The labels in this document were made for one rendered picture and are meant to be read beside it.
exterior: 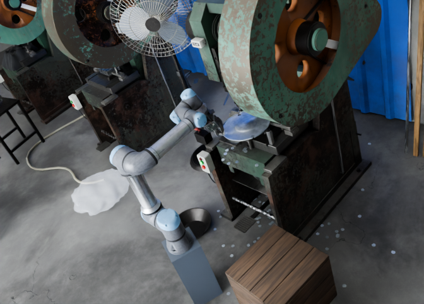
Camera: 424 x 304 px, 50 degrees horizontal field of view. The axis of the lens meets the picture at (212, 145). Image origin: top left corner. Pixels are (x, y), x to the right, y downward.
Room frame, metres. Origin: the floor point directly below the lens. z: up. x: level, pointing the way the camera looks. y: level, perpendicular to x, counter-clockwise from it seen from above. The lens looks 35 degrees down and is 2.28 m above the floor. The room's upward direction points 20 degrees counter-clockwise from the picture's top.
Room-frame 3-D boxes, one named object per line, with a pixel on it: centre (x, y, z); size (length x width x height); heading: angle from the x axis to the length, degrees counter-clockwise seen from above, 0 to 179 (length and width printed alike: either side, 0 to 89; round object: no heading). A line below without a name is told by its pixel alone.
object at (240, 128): (2.17, -0.22, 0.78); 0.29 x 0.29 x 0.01
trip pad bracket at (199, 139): (2.37, 0.03, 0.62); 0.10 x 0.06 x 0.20; 33
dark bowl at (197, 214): (2.30, 0.33, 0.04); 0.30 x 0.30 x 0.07
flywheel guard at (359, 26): (2.01, -0.60, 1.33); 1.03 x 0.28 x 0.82; 123
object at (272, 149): (2.24, -0.33, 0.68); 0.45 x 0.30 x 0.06; 33
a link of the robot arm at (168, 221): (1.79, 0.36, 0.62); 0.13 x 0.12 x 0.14; 32
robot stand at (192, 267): (1.78, 0.36, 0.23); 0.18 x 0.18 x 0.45; 13
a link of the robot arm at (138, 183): (1.90, 0.43, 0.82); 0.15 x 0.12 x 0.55; 32
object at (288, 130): (2.10, -0.42, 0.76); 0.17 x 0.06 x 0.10; 33
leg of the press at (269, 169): (2.09, -0.60, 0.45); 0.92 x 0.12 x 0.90; 123
